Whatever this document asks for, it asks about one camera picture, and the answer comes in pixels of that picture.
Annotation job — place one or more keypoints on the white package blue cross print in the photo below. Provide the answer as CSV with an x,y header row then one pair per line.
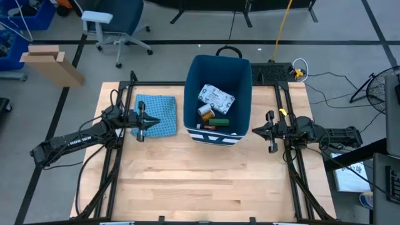
x,y
216,98

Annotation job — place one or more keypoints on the navy white striped fabric basket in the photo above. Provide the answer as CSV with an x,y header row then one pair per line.
x,y
218,70

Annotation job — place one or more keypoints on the orange pill bottle white cap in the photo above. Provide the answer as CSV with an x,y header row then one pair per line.
x,y
207,115

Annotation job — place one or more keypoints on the red pill bottle white cap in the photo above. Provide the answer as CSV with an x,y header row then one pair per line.
x,y
208,127

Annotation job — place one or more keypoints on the grey monitor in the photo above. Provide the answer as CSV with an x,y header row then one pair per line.
x,y
393,118

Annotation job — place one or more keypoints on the black perforated floor plate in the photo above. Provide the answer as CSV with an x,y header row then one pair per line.
x,y
270,73

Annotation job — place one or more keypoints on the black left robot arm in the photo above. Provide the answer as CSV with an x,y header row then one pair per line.
x,y
78,140

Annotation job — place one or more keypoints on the yellow tag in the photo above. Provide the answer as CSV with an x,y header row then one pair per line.
x,y
282,112

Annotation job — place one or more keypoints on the dark desk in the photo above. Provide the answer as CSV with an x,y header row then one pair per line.
x,y
382,187

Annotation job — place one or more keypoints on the blue plastic bin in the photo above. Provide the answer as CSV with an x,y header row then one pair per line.
x,y
12,53
40,20

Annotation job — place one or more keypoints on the office chair with white armrest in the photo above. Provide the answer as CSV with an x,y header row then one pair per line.
x,y
122,15

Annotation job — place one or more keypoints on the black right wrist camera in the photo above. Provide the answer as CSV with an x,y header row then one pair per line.
x,y
282,130

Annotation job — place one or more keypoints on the black aluminium table frame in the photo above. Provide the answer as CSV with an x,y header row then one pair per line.
x,y
123,93

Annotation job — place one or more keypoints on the black keyboard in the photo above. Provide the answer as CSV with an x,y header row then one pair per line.
x,y
393,184

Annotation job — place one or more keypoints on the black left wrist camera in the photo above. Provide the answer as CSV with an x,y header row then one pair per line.
x,y
134,119

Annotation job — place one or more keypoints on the black room divider panel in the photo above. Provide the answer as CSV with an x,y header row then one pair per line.
x,y
218,3

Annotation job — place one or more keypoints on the yellow plug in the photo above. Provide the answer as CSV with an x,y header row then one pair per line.
x,y
299,73

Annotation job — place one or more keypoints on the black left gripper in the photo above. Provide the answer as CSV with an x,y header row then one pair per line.
x,y
141,136

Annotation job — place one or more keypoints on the brown cardboard box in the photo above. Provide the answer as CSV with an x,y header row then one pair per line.
x,y
53,67

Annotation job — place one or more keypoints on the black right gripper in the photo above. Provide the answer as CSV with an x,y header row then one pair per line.
x,y
272,147

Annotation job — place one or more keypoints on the blue patterned cloth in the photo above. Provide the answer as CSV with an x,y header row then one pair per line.
x,y
164,109

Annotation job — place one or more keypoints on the black floor fan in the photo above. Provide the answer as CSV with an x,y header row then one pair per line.
x,y
379,89

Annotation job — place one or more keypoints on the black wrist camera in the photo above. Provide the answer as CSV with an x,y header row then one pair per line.
x,y
134,119
282,130

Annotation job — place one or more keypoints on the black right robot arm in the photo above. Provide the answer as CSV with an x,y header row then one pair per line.
x,y
331,136

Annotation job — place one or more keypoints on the white printed bag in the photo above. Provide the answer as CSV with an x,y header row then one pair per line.
x,y
350,178

